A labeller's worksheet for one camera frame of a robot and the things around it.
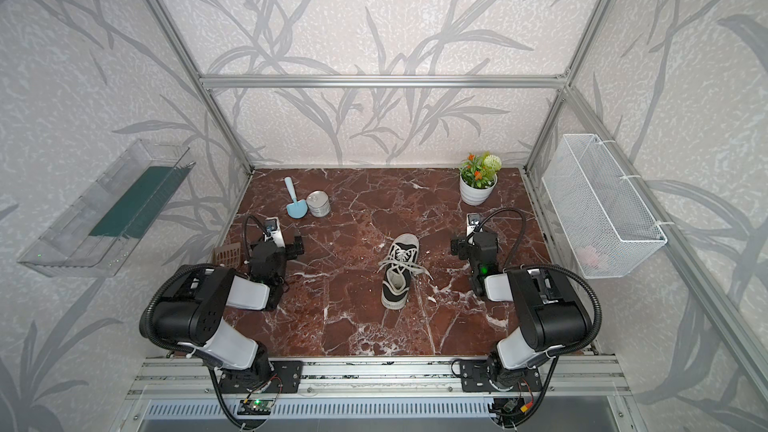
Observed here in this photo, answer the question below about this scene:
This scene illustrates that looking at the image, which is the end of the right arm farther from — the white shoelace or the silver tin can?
the silver tin can

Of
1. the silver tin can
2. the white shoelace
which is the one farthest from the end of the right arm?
the silver tin can

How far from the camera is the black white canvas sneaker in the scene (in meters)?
0.84

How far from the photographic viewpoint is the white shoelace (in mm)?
896
